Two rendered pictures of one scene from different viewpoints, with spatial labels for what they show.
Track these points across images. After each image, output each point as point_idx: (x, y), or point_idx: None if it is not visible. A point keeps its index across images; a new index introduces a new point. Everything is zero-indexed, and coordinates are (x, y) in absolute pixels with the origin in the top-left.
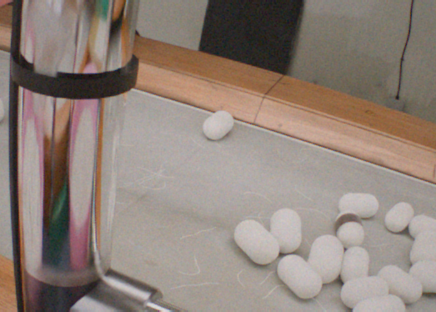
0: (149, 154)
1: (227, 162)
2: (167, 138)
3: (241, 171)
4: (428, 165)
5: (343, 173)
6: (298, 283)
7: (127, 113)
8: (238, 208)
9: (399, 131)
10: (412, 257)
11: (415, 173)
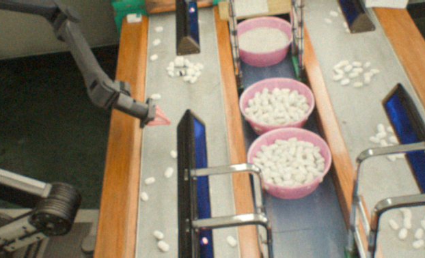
0: (174, 102)
1: (167, 93)
2: (165, 103)
3: (169, 91)
4: (142, 67)
5: (154, 80)
6: (200, 73)
7: None
8: (182, 87)
9: (133, 72)
10: (182, 65)
11: (145, 71)
